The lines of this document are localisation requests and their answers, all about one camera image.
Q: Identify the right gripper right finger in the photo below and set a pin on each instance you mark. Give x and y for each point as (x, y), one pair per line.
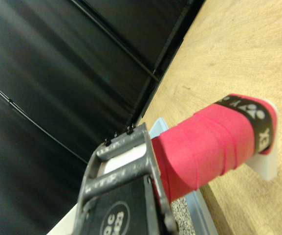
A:
(164, 208)

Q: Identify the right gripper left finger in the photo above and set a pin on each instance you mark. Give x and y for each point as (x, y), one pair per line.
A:
(121, 144)

